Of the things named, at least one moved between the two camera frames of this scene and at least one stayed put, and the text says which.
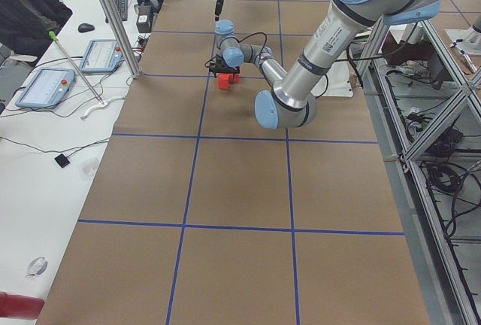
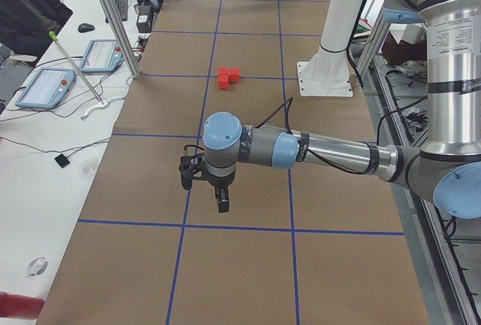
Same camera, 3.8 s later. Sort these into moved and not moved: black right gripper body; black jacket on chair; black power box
Moved: black right gripper body
Not moved: black power box; black jacket on chair
